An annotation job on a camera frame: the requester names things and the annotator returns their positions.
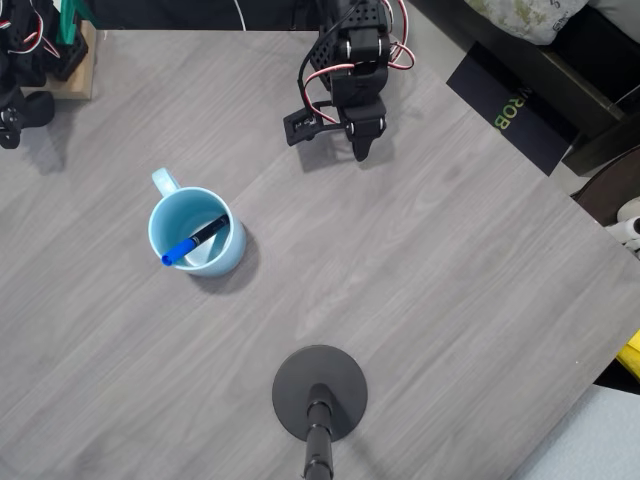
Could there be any blue capped marker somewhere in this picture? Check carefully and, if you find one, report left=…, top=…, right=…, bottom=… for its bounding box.
left=160, top=213, right=231, bottom=268

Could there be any black leader arm handle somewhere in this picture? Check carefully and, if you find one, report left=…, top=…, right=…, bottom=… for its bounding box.
left=0, top=90, right=55, bottom=150

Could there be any light blue ceramic mug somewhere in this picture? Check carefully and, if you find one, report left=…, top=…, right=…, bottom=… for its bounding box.
left=147, top=167, right=247, bottom=279

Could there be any black box with green print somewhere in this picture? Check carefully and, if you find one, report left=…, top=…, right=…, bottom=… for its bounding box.
left=445, top=40, right=581, bottom=177

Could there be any green patterned pillow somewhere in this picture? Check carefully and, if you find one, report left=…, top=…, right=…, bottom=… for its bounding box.
left=462, top=0, right=591, bottom=46

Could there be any dark brown bench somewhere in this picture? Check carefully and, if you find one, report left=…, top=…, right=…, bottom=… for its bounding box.
left=407, top=0, right=640, bottom=176

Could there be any dark brown rounded object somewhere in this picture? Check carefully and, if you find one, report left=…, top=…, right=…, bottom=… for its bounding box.
left=569, top=144, right=640, bottom=229

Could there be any grey cushion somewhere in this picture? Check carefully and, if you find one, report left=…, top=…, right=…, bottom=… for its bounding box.
left=584, top=0, right=640, bottom=29

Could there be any beige rounded object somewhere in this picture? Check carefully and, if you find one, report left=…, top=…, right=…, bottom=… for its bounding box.
left=615, top=197, right=640, bottom=224

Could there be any wooden base board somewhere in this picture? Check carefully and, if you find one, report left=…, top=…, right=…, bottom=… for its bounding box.
left=47, top=19, right=97, bottom=101

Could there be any white cylindrical device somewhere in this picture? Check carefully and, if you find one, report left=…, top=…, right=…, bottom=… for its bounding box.
left=603, top=215, right=640, bottom=259

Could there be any green table clamp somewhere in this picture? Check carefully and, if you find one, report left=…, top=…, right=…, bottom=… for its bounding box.
left=54, top=0, right=84, bottom=46

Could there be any yellow object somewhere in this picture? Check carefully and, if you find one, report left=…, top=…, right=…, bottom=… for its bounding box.
left=615, top=329, right=640, bottom=379

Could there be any red white servo wire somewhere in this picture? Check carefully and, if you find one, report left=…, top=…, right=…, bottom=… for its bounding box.
left=387, top=0, right=417, bottom=71
left=298, top=60, right=357, bottom=126

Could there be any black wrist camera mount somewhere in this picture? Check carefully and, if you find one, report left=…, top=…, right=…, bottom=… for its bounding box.
left=283, top=101, right=351, bottom=150

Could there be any black round-base camera stand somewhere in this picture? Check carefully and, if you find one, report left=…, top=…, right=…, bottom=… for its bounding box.
left=271, top=344, right=369, bottom=480

